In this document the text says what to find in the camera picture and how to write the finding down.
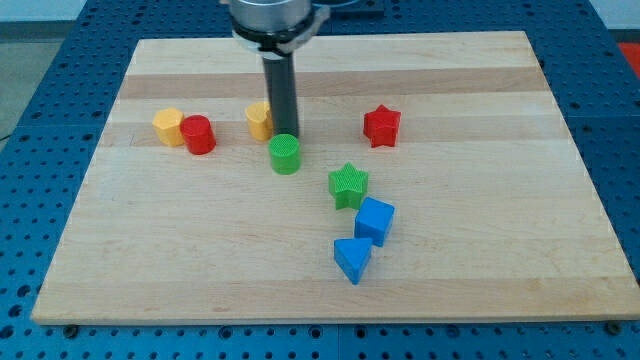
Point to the red star block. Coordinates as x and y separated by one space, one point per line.
381 126

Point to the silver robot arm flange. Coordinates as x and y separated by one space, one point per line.
275 29

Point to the yellow heart block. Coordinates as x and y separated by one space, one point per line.
259 121

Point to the yellow hexagon block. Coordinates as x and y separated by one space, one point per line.
166 123

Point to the blue triangle block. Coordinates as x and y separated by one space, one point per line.
352 256

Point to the wooden board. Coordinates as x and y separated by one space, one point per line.
496 218

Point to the green cylinder block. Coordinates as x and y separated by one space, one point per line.
284 151

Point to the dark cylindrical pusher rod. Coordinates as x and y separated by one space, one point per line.
282 95

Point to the blue cube block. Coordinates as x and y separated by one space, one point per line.
374 220

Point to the green star block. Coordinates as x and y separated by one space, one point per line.
348 186

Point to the red cylinder block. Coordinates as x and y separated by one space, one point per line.
198 134

